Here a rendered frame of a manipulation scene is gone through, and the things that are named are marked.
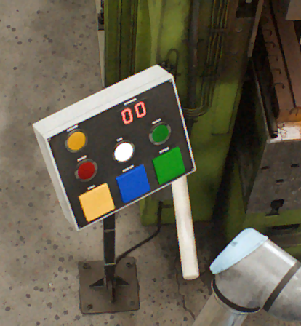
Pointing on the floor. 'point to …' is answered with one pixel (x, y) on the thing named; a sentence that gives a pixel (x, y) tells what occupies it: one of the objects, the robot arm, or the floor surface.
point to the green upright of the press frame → (208, 167)
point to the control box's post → (109, 249)
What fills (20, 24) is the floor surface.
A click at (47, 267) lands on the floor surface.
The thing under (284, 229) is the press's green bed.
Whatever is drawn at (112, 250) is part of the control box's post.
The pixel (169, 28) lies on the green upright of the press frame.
